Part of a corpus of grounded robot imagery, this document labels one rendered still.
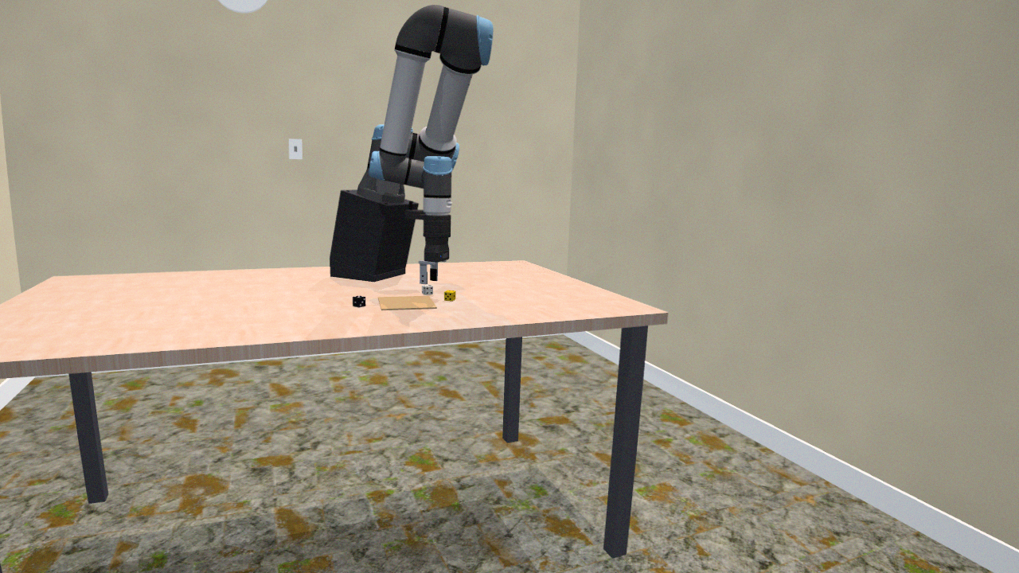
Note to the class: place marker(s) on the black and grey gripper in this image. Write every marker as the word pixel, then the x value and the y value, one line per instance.
pixel 437 230

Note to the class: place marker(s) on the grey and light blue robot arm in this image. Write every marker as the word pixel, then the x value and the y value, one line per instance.
pixel 464 44

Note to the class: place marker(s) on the tan translucent mat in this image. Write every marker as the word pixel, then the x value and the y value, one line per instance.
pixel 406 303

